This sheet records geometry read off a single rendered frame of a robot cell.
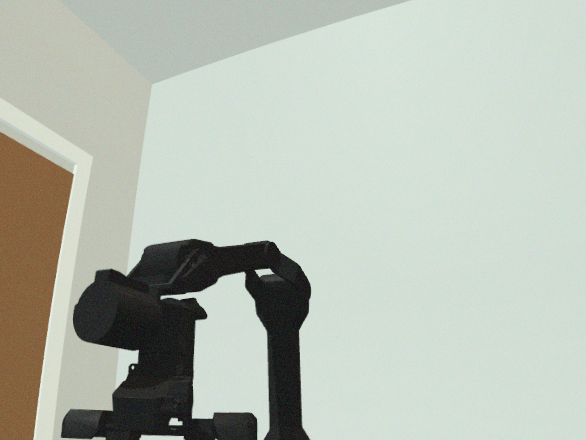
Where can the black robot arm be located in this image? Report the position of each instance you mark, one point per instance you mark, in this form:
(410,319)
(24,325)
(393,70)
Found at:
(126,312)

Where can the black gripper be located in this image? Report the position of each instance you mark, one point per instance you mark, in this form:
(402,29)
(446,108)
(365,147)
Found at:
(86,424)

